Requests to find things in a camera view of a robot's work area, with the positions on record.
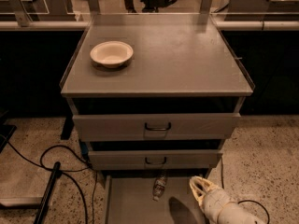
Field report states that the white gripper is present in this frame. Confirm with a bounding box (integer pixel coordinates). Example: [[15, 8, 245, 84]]
[[189, 176, 236, 224]]

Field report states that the clear plastic water bottle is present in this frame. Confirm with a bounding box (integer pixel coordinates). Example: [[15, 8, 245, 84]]
[[152, 170, 168, 202]]

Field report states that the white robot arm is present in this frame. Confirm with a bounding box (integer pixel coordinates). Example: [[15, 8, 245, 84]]
[[189, 176, 265, 224]]

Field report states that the grey middle drawer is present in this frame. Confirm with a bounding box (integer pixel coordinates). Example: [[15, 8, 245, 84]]
[[89, 150, 222, 170]]

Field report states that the grey drawer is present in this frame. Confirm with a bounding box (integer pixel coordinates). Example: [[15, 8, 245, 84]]
[[103, 176, 210, 224], [89, 150, 222, 170], [73, 113, 240, 142]]

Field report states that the grey bottom drawer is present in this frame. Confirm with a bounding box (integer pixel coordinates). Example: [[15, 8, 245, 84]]
[[103, 176, 210, 224]]

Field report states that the grey top drawer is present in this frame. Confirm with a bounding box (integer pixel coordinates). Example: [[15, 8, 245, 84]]
[[73, 113, 240, 142]]

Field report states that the grey drawer cabinet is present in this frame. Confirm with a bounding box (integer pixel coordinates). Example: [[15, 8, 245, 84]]
[[59, 12, 256, 224]]

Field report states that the black metal bar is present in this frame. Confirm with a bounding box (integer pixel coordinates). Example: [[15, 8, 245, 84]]
[[34, 161, 61, 224]]

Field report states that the white paper bowl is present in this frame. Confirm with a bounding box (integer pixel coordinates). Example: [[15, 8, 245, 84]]
[[90, 41, 134, 68]]

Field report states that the black floor cable right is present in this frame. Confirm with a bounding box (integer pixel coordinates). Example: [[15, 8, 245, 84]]
[[220, 158, 271, 224]]

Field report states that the black floor cable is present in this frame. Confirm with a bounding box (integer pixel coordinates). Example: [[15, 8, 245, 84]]
[[220, 158, 271, 224], [0, 133, 98, 224]]

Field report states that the black floor cable left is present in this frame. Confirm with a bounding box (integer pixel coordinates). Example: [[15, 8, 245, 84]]
[[0, 133, 98, 224]]

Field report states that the white horizontal rail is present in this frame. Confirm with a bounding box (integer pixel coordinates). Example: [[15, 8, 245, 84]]
[[0, 21, 299, 31]]

